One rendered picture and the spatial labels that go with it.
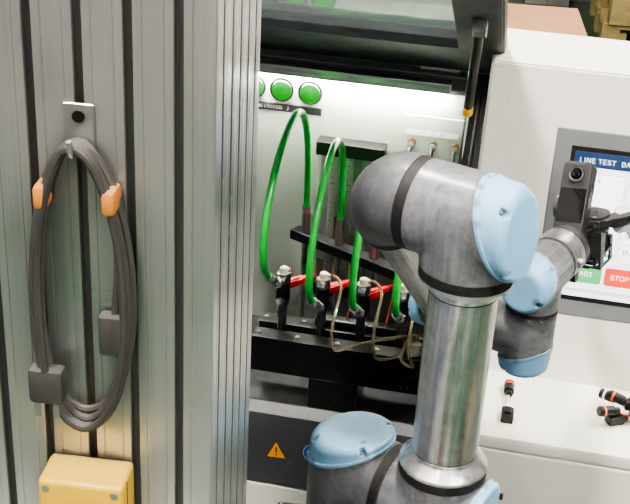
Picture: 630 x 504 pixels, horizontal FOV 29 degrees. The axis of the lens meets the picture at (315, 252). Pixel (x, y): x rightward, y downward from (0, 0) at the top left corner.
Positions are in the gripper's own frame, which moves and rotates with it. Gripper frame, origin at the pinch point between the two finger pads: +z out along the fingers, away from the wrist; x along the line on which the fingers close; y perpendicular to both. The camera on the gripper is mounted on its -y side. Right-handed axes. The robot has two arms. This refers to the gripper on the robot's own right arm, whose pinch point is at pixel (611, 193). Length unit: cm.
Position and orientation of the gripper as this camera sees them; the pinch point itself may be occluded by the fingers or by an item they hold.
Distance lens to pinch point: 199.7
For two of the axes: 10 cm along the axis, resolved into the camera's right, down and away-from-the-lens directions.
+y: 0.6, 9.2, 3.9
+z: 5.4, -3.6, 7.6
